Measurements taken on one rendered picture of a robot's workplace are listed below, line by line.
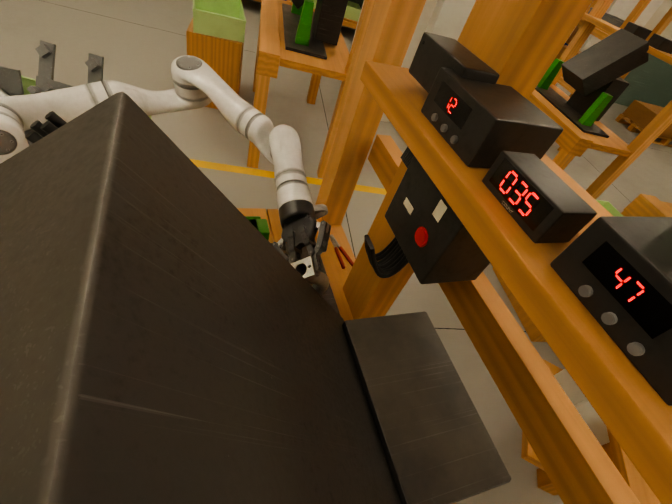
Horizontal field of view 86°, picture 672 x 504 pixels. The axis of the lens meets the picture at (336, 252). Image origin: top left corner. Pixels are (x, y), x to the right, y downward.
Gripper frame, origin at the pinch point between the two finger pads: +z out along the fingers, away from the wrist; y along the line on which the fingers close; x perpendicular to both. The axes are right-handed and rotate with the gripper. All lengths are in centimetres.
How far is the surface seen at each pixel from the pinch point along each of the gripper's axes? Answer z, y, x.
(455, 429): 32.7, 18.1, 4.7
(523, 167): 4.4, 39.2, -14.5
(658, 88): -494, 535, 868
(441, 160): -2.7, 30.7, -12.3
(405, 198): -4.5, 23.0, -2.9
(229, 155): -182, -120, 133
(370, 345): 17.4, 8.9, 1.1
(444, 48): -22.4, 37.5, -11.5
